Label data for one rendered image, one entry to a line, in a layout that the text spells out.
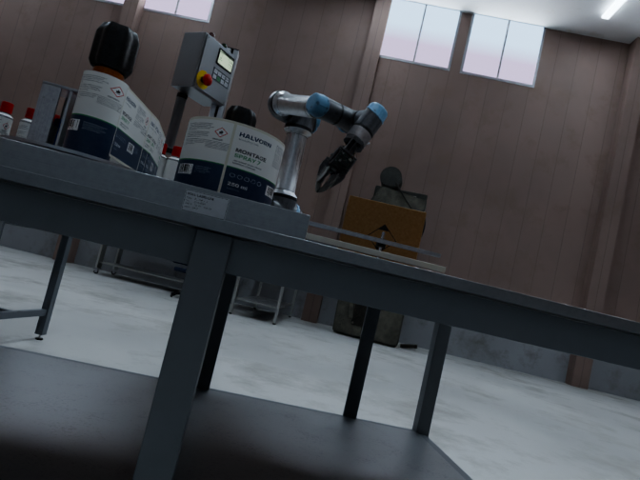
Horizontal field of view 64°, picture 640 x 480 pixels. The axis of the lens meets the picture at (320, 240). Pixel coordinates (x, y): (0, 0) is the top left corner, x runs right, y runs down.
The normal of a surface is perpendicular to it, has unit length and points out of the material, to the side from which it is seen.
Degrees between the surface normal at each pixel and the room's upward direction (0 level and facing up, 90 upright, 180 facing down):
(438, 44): 90
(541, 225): 90
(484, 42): 90
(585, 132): 90
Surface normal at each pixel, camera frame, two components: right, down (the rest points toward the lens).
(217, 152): -0.11, -0.11
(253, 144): 0.54, 0.06
